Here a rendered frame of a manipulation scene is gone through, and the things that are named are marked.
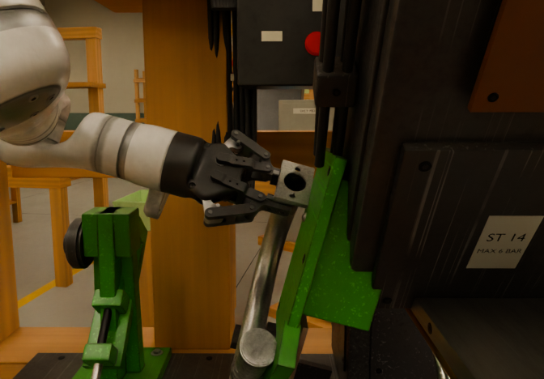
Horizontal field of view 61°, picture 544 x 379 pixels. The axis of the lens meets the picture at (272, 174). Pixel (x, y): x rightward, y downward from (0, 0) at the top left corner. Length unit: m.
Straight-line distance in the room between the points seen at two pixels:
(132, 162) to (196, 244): 0.33
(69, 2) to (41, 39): 12.29
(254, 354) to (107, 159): 0.27
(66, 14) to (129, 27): 1.60
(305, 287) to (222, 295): 0.43
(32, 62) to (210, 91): 0.55
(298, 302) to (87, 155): 0.29
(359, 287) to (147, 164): 0.26
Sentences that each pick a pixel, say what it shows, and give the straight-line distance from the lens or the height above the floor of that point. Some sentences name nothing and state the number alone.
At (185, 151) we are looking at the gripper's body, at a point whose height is 1.27.
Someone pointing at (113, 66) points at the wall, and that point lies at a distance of 11.85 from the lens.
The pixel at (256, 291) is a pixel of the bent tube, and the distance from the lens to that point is 0.61.
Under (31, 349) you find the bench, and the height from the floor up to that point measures 0.88.
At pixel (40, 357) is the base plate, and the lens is 0.93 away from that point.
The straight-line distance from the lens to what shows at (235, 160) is 0.56.
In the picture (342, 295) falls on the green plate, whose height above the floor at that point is 1.13.
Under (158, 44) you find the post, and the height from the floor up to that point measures 1.42.
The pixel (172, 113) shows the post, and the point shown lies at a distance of 0.82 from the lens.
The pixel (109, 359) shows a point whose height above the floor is 0.98.
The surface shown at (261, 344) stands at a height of 1.09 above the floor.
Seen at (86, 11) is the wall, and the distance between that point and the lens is 12.32.
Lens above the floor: 1.31
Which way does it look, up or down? 8 degrees down
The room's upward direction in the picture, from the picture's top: straight up
